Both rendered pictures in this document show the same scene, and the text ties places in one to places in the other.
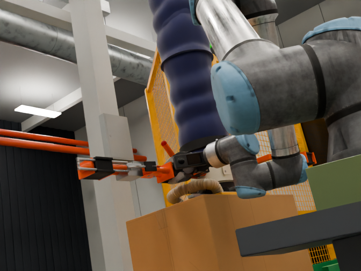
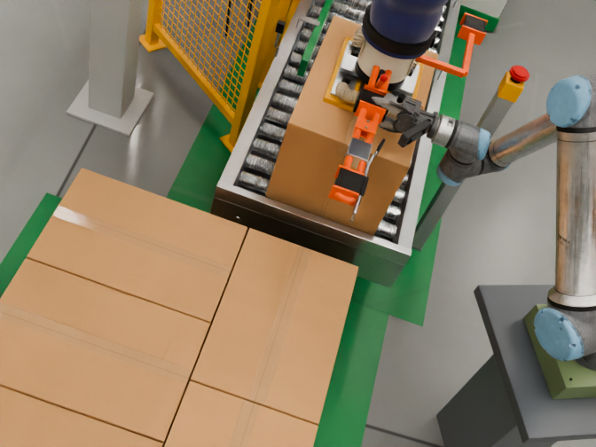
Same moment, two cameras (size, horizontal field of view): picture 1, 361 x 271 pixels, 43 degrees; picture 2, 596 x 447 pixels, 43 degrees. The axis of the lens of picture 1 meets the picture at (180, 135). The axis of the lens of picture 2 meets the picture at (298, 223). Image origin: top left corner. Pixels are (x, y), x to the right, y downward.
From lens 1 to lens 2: 2.31 m
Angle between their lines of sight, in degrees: 77
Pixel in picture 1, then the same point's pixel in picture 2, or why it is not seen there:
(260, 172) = (473, 172)
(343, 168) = (580, 388)
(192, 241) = (370, 185)
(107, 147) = not seen: outside the picture
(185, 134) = (396, 31)
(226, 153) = (457, 151)
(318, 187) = (563, 393)
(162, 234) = (336, 161)
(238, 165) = (460, 167)
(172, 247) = not seen: hidden behind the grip
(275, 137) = (508, 158)
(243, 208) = not seen: hidden behind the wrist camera
